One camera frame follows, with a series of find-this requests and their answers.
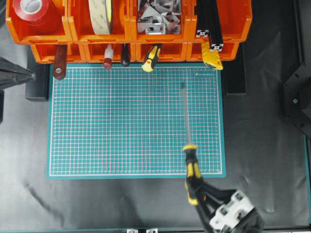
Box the black base block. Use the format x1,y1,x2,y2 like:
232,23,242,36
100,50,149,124
25,62,50,102

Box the brown wooden tool handle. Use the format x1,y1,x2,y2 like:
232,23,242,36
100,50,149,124
53,45,68,80

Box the dark brown tool handle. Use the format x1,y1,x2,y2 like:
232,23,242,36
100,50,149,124
121,44,130,67

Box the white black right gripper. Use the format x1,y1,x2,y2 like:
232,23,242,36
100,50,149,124
185,178,264,233

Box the black right mount plate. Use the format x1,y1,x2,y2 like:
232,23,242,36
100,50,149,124
283,62,311,139

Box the silver corner brackets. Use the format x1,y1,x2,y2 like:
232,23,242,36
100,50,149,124
137,0,182,35

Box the yellow utility knife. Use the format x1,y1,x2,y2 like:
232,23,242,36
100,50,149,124
201,41,223,70

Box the green cutting mat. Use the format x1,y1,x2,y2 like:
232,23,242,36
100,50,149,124
47,63,226,179

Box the black aluminium extrusion bar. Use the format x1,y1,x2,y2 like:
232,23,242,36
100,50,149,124
204,0,224,52

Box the orange plastic container rack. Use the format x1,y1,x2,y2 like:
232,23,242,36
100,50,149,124
5,0,253,65

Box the beige double-sided tape roll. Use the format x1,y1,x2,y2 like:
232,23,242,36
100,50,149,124
88,0,113,35

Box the red tape roll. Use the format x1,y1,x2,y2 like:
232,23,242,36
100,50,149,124
13,0,60,26

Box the yellow black screwdriver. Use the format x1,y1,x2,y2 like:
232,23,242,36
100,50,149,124
141,44,162,72
180,83,205,206

